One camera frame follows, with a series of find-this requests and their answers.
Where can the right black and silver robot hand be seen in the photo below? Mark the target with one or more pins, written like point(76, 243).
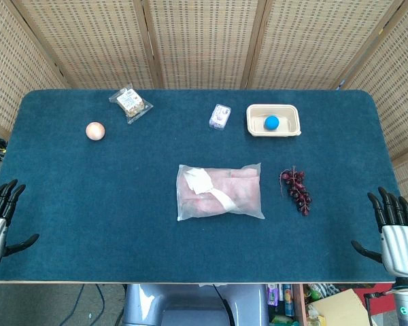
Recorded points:
point(401, 248)

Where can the translucent plastic bag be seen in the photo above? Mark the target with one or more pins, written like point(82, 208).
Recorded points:
point(251, 207)

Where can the tan paper envelope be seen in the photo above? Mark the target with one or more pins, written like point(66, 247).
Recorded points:
point(343, 309)

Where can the blue carpet table mat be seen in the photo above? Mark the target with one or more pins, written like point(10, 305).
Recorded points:
point(88, 203)

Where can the dark purple grape bunch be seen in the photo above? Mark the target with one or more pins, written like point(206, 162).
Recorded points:
point(297, 192)

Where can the blue labelled bottle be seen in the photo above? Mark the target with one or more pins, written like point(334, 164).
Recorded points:
point(287, 299)

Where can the purple packaged item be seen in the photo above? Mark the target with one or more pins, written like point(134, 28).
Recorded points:
point(272, 294)

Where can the peach coloured ball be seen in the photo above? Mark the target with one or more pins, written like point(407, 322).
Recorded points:
point(95, 131)

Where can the woven folding screen panel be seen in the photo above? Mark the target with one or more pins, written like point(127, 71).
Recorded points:
point(398, 102)
point(88, 40)
point(313, 44)
point(10, 68)
point(204, 40)

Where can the beige food tray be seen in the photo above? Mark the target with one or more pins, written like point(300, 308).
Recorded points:
point(289, 117)

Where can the blue ball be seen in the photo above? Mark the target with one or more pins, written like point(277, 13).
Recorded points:
point(271, 123)

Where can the clear wrapped snack packet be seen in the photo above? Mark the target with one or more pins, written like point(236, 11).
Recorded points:
point(131, 102)

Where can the grey robot torso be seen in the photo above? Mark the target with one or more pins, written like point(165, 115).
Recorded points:
point(177, 305)

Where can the small purple white box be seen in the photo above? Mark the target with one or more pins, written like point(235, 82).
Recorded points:
point(220, 116)

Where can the brown wooden post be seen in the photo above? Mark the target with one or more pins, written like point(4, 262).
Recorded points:
point(300, 305)

